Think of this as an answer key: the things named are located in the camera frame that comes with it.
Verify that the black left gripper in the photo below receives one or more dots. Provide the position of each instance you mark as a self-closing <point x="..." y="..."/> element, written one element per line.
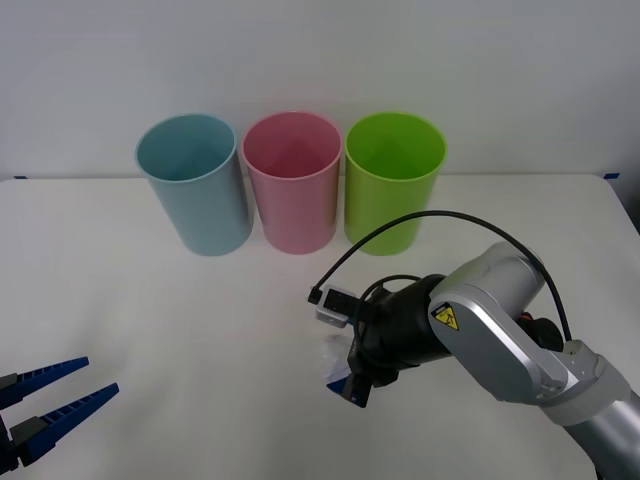
<point x="6" y="445"/>

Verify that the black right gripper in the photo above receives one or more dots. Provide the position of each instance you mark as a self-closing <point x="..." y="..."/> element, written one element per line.
<point x="375" y="345"/>

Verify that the silver and black right arm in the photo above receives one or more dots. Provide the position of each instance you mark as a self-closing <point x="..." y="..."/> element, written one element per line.
<point x="500" y="325"/>

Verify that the pink plastic bin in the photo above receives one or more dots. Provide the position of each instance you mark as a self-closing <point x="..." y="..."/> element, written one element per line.
<point x="295" y="210"/>

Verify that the green plastic bin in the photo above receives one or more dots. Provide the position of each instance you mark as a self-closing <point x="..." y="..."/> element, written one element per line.
<point x="385" y="200"/>

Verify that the pale blue plastic bin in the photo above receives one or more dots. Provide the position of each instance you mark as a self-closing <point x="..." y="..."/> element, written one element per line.
<point x="200" y="210"/>

